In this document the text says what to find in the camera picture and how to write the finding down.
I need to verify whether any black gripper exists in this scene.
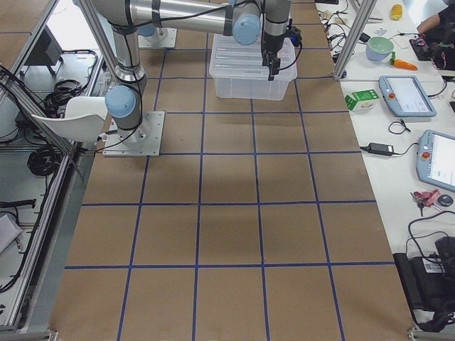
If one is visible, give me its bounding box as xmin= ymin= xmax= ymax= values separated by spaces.
xmin=261 ymin=33 xmax=284 ymax=81

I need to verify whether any clear plastic box lid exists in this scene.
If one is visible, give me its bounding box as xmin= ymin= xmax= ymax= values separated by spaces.
xmin=209 ymin=34 xmax=297 ymax=80

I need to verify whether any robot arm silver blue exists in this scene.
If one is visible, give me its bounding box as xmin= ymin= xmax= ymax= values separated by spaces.
xmin=93 ymin=1 xmax=299 ymax=134
xmin=138 ymin=25 xmax=168 ymax=39

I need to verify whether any clear plastic storage box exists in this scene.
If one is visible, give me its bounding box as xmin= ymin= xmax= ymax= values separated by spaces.
xmin=214 ymin=77 xmax=290 ymax=101

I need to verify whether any green white carton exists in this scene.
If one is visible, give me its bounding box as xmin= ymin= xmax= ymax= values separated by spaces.
xmin=345 ymin=90 xmax=380 ymax=112

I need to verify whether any green blue bowl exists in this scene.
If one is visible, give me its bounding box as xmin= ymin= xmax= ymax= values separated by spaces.
xmin=365 ymin=36 xmax=395 ymax=61

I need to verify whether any toy carrot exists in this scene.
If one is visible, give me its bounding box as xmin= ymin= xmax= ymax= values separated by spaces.
xmin=390 ymin=51 xmax=419 ymax=71

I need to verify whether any toy corn yellow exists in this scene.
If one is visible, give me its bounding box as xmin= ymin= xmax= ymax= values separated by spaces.
xmin=390 ymin=4 xmax=403 ymax=21

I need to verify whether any far teach pendant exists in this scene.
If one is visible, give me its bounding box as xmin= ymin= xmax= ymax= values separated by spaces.
xmin=378 ymin=75 xmax=437 ymax=118

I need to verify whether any teach pendant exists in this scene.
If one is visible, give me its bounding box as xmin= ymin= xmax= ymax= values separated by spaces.
xmin=378 ymin=75 xmax=437 ymax=118
xmin=416 ymin=130 xmax=455 ymax=192

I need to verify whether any black power adapter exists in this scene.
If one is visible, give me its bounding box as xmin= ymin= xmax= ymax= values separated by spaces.
xmin=360 ymin=142 xmax=395 ymax=156

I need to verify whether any person in black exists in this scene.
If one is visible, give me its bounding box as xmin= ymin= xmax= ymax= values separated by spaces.
xmin=417 ymin=4 xmax=454 ymax=71

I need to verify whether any near teach pendant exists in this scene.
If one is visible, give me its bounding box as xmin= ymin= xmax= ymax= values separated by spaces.
xmin=416 ymin=130 xmax=455 ymax=192

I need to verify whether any white plastic chair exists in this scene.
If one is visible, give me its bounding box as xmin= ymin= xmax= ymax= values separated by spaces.
xmin=31 ymin=97 xmax=108 ymax=143

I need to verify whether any red key bundle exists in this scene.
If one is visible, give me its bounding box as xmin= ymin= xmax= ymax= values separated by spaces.
xmin=410 ymin=189 xmax=442 ymax=217

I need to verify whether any aluminium frame post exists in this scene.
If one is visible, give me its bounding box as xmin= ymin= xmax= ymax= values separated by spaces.
xmin=333 ymin=0 xmax=376 ymax=80

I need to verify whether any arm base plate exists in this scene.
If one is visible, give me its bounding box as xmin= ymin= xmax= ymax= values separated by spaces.
xmin=138 ymin=28 xmax=177 ymax=49
xmin=102 ymin=111 xmax=165 ymax=157

